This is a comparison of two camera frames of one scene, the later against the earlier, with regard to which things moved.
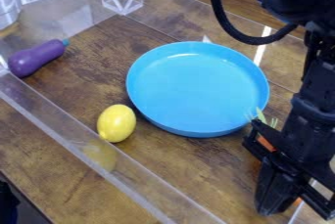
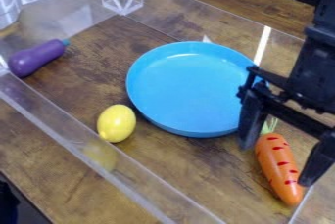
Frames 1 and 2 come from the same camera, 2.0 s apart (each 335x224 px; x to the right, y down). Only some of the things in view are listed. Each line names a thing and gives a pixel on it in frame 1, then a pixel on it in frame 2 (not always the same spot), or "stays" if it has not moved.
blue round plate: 196,89 stays
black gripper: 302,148 -> 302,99
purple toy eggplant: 28,61 stays
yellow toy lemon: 117,122 stays
